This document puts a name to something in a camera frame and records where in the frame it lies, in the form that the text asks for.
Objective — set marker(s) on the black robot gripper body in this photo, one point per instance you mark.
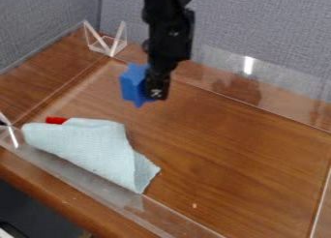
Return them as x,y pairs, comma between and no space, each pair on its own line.
169,20

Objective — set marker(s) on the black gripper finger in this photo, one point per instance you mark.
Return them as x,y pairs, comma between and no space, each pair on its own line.
156,85

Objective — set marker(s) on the blue star foam block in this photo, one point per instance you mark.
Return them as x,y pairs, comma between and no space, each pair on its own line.
132,80

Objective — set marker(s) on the light blue cloth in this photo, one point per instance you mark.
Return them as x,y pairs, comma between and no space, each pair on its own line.
94,144

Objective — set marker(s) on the red block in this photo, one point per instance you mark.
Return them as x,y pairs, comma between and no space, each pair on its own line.
54,120

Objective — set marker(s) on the clear acrylic corner bracket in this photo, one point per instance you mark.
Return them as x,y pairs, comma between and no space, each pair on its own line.
109,46

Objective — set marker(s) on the clear acrylic left bracket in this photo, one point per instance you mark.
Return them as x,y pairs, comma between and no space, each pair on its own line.
5,123

